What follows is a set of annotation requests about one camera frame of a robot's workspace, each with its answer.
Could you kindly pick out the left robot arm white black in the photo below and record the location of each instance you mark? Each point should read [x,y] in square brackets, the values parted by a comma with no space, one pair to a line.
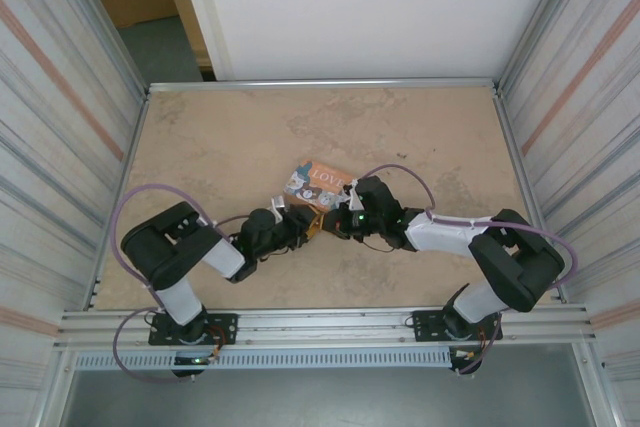
[180,257]

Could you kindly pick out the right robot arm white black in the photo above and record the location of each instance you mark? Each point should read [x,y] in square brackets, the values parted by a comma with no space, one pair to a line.
[500,252]

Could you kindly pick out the orange box with LOVE print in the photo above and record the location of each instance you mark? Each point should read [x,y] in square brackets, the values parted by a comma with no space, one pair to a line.
[317,182]

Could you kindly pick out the white door panel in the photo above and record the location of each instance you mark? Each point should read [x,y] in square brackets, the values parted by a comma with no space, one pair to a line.
[200,7]

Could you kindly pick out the aluminium mounting rail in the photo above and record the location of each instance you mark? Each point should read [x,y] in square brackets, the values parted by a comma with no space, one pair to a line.
[325,324]

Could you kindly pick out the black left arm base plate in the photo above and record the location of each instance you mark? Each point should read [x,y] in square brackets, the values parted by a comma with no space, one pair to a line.
[222,327]

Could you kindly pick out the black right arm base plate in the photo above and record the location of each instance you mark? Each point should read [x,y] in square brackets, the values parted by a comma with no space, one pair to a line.
[425,324]

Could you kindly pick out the aluminium table frame bar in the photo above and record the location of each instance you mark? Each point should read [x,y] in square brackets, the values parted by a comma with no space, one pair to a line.
[325,84]

